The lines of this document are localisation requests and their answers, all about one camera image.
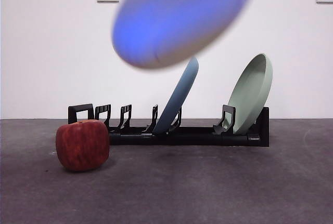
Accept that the cream yellow round plate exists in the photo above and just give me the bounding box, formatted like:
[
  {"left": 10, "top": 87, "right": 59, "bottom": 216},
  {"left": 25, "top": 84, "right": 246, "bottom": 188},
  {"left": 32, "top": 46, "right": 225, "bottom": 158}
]
[{"left": 111, "top": 0, "right": 259, "bottom": 70}]

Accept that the red apple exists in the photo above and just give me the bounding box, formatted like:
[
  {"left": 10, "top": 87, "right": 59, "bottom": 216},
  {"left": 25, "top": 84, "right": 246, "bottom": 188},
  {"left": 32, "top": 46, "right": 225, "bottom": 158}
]
[{"left": 55, "top": 119, "right": 111, "bottom": 173}]

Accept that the blue round plate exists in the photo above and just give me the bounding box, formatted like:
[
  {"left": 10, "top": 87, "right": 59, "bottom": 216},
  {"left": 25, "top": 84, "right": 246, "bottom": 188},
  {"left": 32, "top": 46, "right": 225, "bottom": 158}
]
[{"left": 152, "top": 57, "right": 200, "bottom": 135}]

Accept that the black plastic plate rack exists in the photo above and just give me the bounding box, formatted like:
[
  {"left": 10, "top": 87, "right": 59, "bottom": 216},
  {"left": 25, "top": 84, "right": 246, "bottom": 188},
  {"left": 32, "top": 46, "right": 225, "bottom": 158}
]
[{"left": 68, "top": 103, "right": 270, "bottom": 148}]

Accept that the pale green round plate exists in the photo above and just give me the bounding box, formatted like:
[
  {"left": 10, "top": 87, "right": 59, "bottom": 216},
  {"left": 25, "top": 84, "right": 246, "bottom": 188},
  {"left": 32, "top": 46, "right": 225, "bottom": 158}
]
[{"left": 224, "top": 53, "right": 274, "bottom": 135}]

